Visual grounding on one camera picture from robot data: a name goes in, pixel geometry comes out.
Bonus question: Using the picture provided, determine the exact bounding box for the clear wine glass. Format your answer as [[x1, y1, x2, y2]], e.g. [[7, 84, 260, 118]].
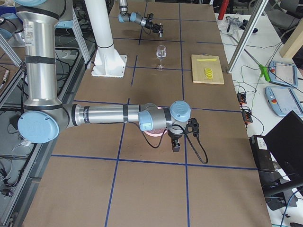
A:
[[156, 45, 167, 71]]

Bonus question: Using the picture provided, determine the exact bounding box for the wooden plank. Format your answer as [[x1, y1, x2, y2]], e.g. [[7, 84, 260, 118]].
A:
[[279, 20, 303, 58]]

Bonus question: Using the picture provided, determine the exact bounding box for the bamboo cutting board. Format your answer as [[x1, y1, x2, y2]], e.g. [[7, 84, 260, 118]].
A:
[[191, 54, 224, 85]]

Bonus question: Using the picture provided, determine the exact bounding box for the yellow plastic knife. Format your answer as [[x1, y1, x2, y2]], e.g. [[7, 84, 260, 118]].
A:
[[196, 58, 217, 62]]

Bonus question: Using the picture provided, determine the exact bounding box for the red cylinder bottle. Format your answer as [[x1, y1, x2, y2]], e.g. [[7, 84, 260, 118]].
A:
[[217, 0, 229, 20]]

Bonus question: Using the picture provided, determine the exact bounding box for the near blue teach pendant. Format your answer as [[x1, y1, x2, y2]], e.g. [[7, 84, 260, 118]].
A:
[[265, 86, 303, 117]]

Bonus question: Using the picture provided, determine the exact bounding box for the far blue teach pendant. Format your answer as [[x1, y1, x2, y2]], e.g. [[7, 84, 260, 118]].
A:
[[268, 61, 298, 87]]

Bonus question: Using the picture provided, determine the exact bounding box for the black monitor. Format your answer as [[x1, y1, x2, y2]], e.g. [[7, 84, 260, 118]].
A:
[[263, 111, 303, 197]]

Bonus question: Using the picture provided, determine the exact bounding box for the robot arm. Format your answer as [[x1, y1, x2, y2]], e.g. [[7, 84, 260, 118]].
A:
[[15, 0, 194, 151], [118, 0, 163, 37]]

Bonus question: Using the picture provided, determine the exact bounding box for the pink bowl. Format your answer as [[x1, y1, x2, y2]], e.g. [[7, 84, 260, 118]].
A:
[[138, 107, 167, 137]]

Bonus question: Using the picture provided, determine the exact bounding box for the black box on table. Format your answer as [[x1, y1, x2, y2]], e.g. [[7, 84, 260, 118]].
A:
[[249, 135, 275, 173]]

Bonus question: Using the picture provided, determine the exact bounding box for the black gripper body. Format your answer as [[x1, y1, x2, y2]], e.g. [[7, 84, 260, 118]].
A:
[[144, 19, 159, 32], [168, 130, 183, 142]]

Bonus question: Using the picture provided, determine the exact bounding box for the green tipped metal grabber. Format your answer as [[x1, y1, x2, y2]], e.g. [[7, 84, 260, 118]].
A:
[[226, 34, 271, 82]]

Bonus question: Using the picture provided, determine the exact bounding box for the black camera cable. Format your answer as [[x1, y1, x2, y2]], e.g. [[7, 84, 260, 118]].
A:
[[141, 14, 153, 35], [142, 125, 209, 165]]

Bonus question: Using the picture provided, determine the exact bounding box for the aluminium frame post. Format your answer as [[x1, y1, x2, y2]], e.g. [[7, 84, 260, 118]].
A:
[[227, 0, 268, 73]]

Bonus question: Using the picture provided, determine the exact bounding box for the white pedestal column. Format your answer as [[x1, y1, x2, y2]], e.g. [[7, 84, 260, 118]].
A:
[[85, 0, 127, 78]]

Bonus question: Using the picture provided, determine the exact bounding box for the blue teach pendant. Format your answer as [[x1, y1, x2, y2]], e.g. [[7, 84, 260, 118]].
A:
[[268, 61, 298, 87], [265, 86, 303, 117]]

